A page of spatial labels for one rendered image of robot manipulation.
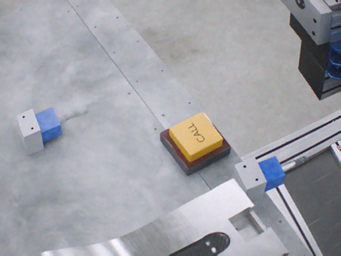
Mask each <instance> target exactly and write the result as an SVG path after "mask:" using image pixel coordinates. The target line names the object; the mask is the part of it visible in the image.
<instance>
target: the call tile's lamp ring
mask: <svg viewBox="0 0 341 256"><path fill-rule="evenodd" d="M202 113H203V114H204V115H205V116H206V114H205V113H204V112H202ZM206 118H207V119H208V120H209V121H210V122H211V120H210V119H209V118H208V117H207V116H206ZM211 124H212V125H213V126H214V124H213V123H212V122H211ZM214 128H215V129H216V130H217V131H218V132H219V133H220V131H219V130H218V129H217V128H216V127H215V126H214ZM169 129H170V128H168V129H166V130H164V131H162V132H161V133H162V135H163V136H164V138H165V139H166V140H167V141H168V144H169V145H170V146H171V147H172V149H173V150H174V152H175V153H176V154H177V155H178V157H179V158H180V160H181V161H182V162H183V163H184V165H185V166H186V167H187V169H189V168H191V167H193V166H194V165H197V164H199V163H201V162H203V161H205V160H207V159H208V158H209V157H212V156H213V155H216V154H217V153H219V152H221V151H222V150H224V149H226V148H228V147H230V145H229V144H228V142H227V141H226V139H225V138H224V137H223V136H222V134H221V133H220V135H221V136H222V138H223V141H222V142H223V143H224V145H223V146H222V147H219V148H218V149H215V150H214V151H211V152H210V153H208V155H205V156H204V157H201V158H200V159H197V160H196V161H193V162H191V163H189V162H188V161H187V160H186V159H185V158H184V156H183V155H182V153H181V152H180V151H179V150H178V148H177V147H176V145H175V144H174V142H173V141H172V139H171V138H170V137H169V136H168V135H167V133H169Z"/></svg>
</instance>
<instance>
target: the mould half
mask: <svg viewBox="0 0 341 256"><path fill-rule="evenodd" d="M239 186H240V185H239V184H238V183H237V182H236V181H235V180H234V178H232V179H231V180H229V181H227V182H225V183H223V184H221V185H219V186H218V187H215V188H214V189H212V190H210V191H209V192H207V193H205V194H203V195H201V196H200V197H197V198H196V199H193V200H192V201H189V202H188V203H186V204H184V205H182V206H181V207H179V208H178V209H175V210H174V211H172V212H170V213H168V214H166V215H163V216H162V217H160V218H158V219H155V220H154V221H152V222H150V223H147V224H146V225H144V226H142V227H140V228H138V229H135V230H134V231H131V232H130V233H127V234H125V235H122V236H121V237H117V238H116V239H113V240H111V241H107V242H103V243H99V244H94V245H86V246H81V247H80V246H79V247H71V248H63V249H57V250H56V249H55V250H51V251H46V252H44V253H40V254H38V255H34V256H168V255H170V254H172V253H174V252H175V251H178V250H179V249H182V248H184V247H186V246H187V245H190V244H191V243H193V242H195V241H198V240H199V239H201V238H202V237H204V236H205V235H208V234H209V233H215V232H223V233H226V234H227V235H228V237H229V238H230V244H229V246H228V247H227V248H226V249H225V250H224V251H223V252H222V253H220V254H219V255H217V256H281V255H283V254H284V253H288V252H289V251H288V250H287V248H286V247H285V246H284V244H283V243H282V242H281V241H280V239H279V237H277V235H276V233H275V232H274V231H273V230H272V228H270V227H268V228H267V229H268V230H266V231H265V232H263V233H261V234H260V235H259V236H257V237H255V238H254V239H252V240H250V241H249V242H247V243H246V242H245V240H244V239H243V238H242V237H241V236H240V234H239V233H238V232H237V230H236V229H235V228H234V226H233V225H232V224H231V223H230V221H229V220H228V219H229V218H231V217H232V216H234V215H236V214H237V213H239V212H241V211H243V210H244V209H246V208H247V207H253V206H254V204H253V203H252V202H251V201H250V199H249V198H248V197H247V195H246V194H245V193H244V191H243V190H242V189H241V188H240V187H239Z"/></svg>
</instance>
